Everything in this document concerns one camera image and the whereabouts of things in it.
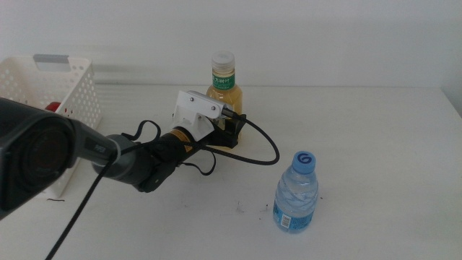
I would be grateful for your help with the thin black thread scrap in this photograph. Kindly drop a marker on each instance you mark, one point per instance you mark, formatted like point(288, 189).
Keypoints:
point(56, 199)

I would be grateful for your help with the white perforated plastic basket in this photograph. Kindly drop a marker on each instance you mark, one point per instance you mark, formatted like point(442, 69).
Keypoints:
point(83, 90)

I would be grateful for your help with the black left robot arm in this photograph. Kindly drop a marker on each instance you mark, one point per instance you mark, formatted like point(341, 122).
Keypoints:
point(36, 151)

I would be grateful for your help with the yellow tea bottle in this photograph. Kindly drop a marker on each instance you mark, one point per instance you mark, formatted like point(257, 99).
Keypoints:
point(223, 72)

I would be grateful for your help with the blue-capped water bottle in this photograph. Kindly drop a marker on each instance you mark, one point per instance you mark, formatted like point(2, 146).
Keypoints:
point(296, 195)

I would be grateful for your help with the red soda can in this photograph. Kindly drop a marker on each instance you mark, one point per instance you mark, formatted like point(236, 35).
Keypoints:
point(53, 106)

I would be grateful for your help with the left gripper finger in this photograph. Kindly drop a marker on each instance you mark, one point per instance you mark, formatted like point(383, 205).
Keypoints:
point(237, 124)

